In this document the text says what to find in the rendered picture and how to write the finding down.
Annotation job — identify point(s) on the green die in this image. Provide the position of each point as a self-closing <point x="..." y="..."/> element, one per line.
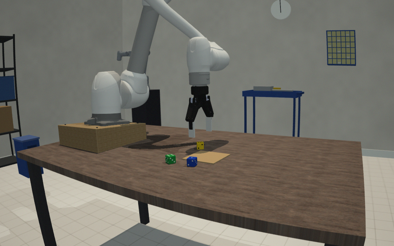
<point x="170" y="159"/>

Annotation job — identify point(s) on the tan flat mat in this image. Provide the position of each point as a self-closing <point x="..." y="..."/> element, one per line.
<point x="208" y="157"/>

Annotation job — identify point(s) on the blue die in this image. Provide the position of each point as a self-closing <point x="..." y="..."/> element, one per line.
<point x="191" y="161"/>

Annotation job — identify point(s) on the yellow die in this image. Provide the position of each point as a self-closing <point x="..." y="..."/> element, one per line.
<point x="200" y="145"/>

